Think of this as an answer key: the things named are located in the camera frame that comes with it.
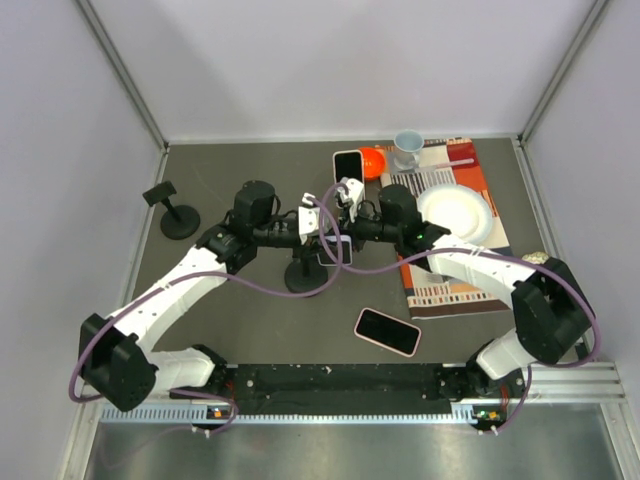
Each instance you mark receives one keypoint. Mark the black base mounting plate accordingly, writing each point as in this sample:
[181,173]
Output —
[344,389]

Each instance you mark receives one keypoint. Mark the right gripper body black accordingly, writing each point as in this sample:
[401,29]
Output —
[362,230]

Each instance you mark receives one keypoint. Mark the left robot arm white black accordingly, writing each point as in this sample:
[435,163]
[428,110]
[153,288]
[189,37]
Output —
[117,355]

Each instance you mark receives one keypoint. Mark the small patterned bowl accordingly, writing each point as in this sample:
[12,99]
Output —
[536,257]

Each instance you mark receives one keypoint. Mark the white plate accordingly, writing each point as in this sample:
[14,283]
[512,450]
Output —
[459,209]

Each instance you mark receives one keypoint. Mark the slotted cable duct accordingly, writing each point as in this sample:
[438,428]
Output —
[205,414]

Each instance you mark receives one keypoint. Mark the phone with lavender case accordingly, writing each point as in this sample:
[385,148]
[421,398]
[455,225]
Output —
[334,243]

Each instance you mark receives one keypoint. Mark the black clamp phone stand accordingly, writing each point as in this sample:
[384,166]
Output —
[305,276]

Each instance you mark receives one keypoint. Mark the phone with white case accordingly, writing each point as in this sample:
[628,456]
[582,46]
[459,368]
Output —
[348,164]

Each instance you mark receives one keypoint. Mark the phone with pink case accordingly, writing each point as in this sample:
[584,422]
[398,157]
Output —
[388,332]

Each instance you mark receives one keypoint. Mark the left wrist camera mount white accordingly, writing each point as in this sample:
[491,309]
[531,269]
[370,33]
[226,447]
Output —
[308,218]

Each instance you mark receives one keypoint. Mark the pink handled knife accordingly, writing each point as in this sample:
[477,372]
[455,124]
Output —
[450,164]

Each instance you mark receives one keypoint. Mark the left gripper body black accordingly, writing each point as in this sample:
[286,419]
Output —
[303,248]

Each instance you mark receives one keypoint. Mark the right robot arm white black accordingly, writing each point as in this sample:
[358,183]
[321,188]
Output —
[550,311]

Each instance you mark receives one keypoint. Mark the orange bowl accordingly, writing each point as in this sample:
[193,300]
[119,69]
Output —
[374,163]

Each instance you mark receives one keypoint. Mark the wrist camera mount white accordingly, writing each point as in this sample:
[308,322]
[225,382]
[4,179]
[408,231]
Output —
[350,194]
[308,218]

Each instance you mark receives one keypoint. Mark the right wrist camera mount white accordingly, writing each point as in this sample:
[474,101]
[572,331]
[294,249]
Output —
[350,194]

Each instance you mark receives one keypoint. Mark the light blue cup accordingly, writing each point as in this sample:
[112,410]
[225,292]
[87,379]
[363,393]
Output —
[407,147]

